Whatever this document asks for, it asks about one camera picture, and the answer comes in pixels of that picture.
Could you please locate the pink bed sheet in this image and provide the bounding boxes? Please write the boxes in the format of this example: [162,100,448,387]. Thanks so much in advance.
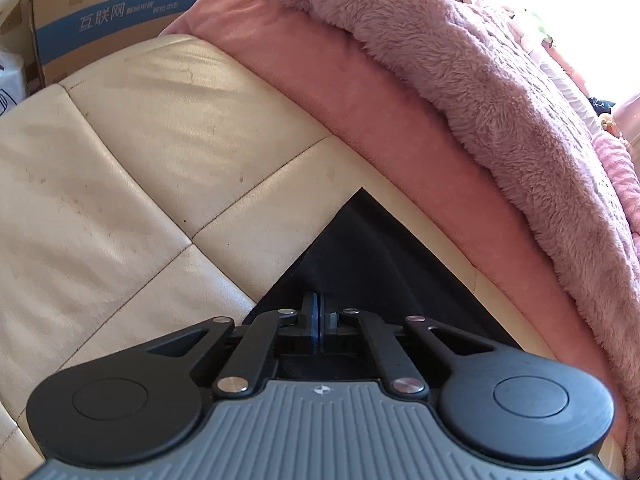
[160,0,630,461]

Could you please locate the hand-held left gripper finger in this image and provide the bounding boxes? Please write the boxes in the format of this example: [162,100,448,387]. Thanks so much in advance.
[134,292,319,395]
[318,293,506,395]

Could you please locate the rolled fluffy pink blanket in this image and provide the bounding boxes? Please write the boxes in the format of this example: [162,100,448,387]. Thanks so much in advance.
[591,132,640,236]

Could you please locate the black pants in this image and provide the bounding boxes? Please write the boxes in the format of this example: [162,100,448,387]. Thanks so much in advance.
[242,187,521,381]

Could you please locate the white plastic bag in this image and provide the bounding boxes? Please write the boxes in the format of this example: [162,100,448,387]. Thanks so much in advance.
[0,47,27,116]

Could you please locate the cardboard box with blue print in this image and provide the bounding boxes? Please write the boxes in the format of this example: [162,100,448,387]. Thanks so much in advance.
[25,0,221,88]

